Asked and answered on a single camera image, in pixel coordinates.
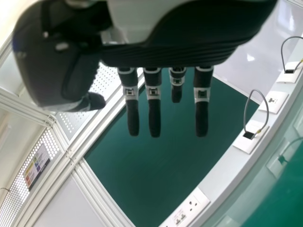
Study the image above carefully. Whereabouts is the white socket plate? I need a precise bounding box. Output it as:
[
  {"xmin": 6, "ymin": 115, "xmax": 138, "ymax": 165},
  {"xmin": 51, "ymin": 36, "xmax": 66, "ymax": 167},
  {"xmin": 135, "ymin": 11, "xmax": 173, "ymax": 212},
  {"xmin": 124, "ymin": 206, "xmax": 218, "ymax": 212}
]
[
  {"xmin": 232, "ymin": 121, "xmax": 270, "ymax": 155},
  {"xmin": 275, "ymin": 61, "xmax": 303, "ymax": 84},
  {"xmin": 258, "ymin": 90, "xmax": 290, "ymax": 114}
]

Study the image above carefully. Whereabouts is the grey socket ledge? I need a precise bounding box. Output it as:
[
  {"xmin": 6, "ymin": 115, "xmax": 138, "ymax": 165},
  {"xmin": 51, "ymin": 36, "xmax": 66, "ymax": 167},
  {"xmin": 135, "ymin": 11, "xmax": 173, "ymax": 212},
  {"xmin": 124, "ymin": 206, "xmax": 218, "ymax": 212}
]
[{"xmin": 160, "ymin": 59, "xmax": 303, "ymax": 227}]

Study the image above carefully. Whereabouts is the colourful label sticker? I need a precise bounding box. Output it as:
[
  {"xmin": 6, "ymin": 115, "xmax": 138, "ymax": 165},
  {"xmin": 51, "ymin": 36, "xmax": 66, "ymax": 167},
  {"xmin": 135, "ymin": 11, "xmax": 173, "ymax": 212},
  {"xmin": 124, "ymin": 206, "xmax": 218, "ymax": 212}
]
[{"xmin": 23, "ymin": 142, "xmax": 51, "ymax": 191}]

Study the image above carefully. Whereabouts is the plain perforated metal panel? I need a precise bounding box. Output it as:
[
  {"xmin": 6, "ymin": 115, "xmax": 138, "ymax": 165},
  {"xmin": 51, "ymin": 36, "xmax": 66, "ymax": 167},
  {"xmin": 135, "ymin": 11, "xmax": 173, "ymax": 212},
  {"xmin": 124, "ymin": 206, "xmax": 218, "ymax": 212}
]
[{"xmin": 55, "ymin": 62, "xmax": 120, "ymax": 143}]

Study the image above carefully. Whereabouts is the grey cable with yellow connector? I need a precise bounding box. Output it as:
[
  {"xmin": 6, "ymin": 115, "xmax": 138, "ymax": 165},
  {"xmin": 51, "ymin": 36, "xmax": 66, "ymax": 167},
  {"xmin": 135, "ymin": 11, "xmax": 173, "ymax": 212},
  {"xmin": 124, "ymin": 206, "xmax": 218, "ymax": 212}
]
[
  {"xmin": 280, "ymin": 35, "xmax": 303, "ymax": 72},
  {"xmin": 243, "ymin": 89, "xmax": 270, "ymax": 140}
]

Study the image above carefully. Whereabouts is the perforated panel with label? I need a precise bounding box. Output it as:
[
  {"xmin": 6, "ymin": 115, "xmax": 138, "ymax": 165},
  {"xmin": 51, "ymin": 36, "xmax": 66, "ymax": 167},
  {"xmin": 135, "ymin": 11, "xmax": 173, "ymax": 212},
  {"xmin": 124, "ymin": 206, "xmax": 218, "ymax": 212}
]
[{"xmin": 0, "ymin": 127, "xmax": 65, "ymax": 227}]

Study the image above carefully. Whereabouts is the white socket strip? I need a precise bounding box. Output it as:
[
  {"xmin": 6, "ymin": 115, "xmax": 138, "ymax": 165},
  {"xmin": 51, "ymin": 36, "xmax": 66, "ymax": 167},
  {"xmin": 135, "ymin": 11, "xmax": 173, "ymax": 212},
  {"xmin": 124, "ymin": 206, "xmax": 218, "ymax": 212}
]
[{"xmin": 171, "ymin": 188, "xmax": 212, "ymax": 226}]

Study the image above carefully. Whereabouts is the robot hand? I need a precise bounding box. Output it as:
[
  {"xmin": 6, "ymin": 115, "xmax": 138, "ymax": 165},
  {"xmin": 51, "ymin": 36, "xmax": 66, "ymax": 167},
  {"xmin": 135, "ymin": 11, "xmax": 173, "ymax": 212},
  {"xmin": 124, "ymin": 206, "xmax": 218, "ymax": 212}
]
[{"xmin": 11, "ymin": 0, "xmax": 278, "ymax": 138}]

